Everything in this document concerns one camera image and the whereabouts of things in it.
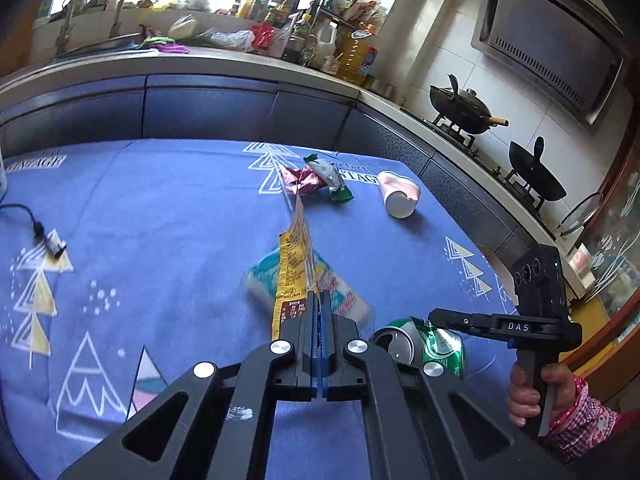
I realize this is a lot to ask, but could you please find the yellow snack wrapper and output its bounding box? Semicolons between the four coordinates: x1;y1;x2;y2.
271;195;319;340

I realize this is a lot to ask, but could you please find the white tissue pack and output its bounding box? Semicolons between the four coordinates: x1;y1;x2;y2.
243;246;377;326

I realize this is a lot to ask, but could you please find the green white snack wrapper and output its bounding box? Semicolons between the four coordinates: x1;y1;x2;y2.
304;154;354;203

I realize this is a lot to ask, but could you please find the right pink patterned sleeve forearm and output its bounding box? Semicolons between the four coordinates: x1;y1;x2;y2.
542;375;639;464

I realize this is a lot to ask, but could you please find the right hand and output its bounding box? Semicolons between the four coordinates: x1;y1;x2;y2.
506;361;577;429

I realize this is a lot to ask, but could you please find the crushed green can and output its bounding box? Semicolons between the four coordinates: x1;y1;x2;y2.
370;316;466;378

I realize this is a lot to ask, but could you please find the dark red foil wrapper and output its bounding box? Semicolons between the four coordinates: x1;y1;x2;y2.
278;166;326;195

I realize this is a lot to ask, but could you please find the black frying pan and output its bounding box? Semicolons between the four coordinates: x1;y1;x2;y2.
508;136;566;202

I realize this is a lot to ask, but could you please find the pink white paper cup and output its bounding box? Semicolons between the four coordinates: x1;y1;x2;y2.
376;171;421;220

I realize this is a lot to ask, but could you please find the blue patterned tablecloth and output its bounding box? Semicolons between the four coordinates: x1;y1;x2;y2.
1;140;514;479

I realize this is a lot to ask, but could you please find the gas stove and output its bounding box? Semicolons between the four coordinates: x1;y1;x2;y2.
400;107;555;217

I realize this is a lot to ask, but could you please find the black wok with lid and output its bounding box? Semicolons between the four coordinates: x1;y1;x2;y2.
430;74;509;136

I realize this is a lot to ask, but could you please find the white plastic jug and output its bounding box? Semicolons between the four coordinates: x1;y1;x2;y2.
310;21;337;70

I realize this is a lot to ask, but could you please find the dark soy sauce bottle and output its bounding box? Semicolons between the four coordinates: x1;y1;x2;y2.
281;13;311;64

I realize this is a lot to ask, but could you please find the yellow cooking oil bottle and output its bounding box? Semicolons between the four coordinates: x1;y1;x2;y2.
336;24;378;86

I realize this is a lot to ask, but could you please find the white plastic bag on counter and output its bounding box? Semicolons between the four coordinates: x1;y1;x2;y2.
196;28;255;52

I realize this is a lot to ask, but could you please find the red snack bag on counter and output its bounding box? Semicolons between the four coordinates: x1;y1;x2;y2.
250;23;274;53

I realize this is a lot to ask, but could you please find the range hood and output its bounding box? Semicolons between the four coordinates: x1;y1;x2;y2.
472;0;632;130

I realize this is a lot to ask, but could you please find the black cable with plug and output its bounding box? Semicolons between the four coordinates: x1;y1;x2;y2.
0;201;68;260

